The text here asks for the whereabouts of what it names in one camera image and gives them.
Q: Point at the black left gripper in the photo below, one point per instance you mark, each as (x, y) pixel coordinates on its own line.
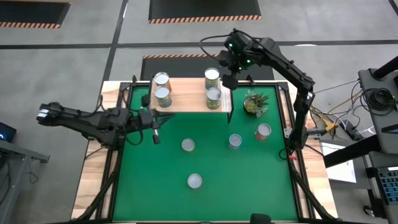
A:
(146, 119)

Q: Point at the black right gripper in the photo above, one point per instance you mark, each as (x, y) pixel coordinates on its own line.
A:
(230, 81)

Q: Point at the yellow blue chickpeas can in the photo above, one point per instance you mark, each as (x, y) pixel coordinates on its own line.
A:
(212, 74)

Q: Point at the green pears can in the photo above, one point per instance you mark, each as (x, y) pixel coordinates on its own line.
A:
(214, 93)

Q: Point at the green blue peas can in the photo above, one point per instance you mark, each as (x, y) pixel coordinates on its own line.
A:
(163, 92)

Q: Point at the orange pineapple can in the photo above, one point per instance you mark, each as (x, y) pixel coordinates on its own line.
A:
(161, 78)

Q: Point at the red mixed fruit can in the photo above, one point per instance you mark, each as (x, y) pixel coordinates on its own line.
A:
(264, 129)

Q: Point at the teal pink corn can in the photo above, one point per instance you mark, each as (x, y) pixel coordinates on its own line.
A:
(235, 140)

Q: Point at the yellow spicy black beans can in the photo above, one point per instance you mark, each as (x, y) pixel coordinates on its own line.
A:
(194, 180)

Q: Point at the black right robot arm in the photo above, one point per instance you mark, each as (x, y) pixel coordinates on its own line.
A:
(280, 62)

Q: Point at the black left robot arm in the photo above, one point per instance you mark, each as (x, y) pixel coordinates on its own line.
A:
(93, 123)

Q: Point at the wooden shelf with black legs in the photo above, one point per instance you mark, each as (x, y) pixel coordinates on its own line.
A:
(189, 93)

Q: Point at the potted succulent plant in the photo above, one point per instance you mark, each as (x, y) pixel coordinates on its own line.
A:
(253, 104)

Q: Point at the black hazard-striped floor mat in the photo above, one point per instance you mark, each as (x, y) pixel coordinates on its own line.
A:
(180, 67)
(31, 12)
(202, 9)

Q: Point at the green table mat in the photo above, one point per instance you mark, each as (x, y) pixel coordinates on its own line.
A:
(217, 193)

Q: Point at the black diagonal bar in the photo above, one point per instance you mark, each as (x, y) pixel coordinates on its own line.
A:
(351, 152)

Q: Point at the white paper sheet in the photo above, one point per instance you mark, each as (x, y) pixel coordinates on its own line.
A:
(342, 174)

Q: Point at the grey metal desk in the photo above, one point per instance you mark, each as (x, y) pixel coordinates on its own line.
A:
(18, 152)

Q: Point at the black device with blue light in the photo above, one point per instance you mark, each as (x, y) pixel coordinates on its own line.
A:
(7, 132)

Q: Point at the black pole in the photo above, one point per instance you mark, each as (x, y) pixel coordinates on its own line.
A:
(387, 67)

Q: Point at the grey equipment cart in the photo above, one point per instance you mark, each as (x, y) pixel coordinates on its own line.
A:
(385, 144)

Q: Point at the backlit keyboard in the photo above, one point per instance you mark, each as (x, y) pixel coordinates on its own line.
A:
(390, 186)

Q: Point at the black table frame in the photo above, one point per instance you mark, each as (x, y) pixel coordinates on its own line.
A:
(125, 87)

